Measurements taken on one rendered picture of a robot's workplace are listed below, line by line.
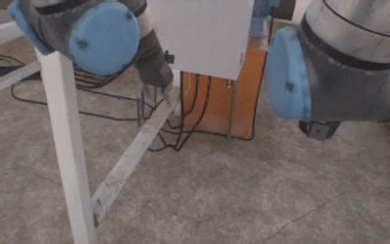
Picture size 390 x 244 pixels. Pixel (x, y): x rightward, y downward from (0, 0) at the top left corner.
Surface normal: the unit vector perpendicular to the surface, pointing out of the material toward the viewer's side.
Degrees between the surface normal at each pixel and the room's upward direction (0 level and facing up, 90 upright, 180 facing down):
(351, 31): 106
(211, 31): 90
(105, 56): 95
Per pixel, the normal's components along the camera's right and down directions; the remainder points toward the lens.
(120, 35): 0.72, 0.48
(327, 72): -0.64, 0.61
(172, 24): -0.28, 0.52
